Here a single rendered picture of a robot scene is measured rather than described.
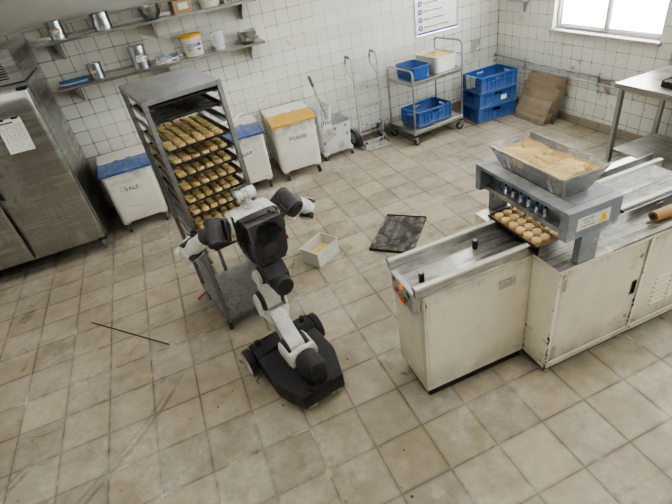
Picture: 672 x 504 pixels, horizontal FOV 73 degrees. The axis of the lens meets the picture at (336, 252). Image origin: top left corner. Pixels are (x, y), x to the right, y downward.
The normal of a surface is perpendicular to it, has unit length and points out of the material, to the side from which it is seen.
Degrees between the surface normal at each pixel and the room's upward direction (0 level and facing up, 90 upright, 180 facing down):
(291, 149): 92
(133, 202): 91
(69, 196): 90
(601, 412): 0
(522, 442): 0
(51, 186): 90
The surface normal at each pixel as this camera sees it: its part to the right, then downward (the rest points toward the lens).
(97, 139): 0.38, 0.48
